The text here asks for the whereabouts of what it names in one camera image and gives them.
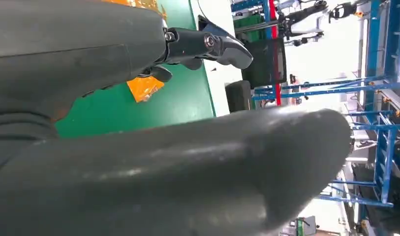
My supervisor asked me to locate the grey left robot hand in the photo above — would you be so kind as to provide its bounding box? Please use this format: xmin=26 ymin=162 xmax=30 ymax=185
xmin=0 ymin=0 xmax=352 ymax=236

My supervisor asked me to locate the green table mat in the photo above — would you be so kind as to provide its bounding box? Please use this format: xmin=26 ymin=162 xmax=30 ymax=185
xmin=56 ymin=0 xmax=216 ymax=140

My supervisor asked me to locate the yellow plastic sheet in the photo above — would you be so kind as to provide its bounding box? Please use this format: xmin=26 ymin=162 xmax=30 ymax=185
xmin=102 ymin=0 xmax=168 ymax=104

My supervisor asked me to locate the long white table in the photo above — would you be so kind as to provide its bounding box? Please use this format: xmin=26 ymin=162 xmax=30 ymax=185
xmin=189 ymin=0 xmax=252 ymax=118

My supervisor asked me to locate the red pole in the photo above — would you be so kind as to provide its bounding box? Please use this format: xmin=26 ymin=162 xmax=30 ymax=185
xmin=269 ymin=0 xmax=282 ymax=107

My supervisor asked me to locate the black panel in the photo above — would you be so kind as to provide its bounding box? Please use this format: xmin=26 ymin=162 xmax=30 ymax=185
xmin=242 ymin=38 xmax=287 ymax=89

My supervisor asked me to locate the green plastic crate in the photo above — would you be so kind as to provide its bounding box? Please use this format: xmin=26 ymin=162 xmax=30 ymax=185
xmin=234 ymin=14 xmax=269 ymax=43

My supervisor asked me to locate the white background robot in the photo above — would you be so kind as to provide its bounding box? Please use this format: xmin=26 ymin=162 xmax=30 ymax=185
xmin=277 ymin=0 xmax=367 ymax=47

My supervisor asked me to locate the blue metal frame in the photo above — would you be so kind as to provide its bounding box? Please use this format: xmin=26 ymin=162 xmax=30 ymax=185
xmin=230 ymin=0 xmax=400 ymax=209

